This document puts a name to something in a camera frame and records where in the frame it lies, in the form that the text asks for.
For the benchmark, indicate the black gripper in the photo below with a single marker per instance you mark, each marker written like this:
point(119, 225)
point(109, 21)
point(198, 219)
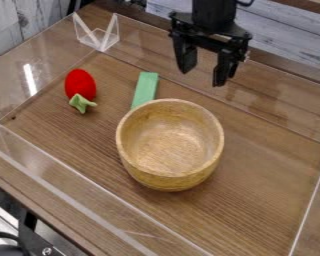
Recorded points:
point(209, 27)

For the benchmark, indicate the red plush fruit green stem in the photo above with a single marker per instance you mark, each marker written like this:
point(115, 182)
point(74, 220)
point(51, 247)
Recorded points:
point(81, 89)

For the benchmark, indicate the green rectangular block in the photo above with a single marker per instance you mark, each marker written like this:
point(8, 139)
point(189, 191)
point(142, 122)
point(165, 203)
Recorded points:
point(146, 88)

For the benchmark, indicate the wooden bowl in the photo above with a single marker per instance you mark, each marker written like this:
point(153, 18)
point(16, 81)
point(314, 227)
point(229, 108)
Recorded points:
point(170, 142)

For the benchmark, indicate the clear acrylic tray walls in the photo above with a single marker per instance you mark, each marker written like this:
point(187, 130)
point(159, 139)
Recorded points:
point(257, 208)

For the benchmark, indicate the black metal table bracket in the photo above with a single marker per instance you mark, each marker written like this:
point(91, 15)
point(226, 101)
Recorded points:
point(37, 245)

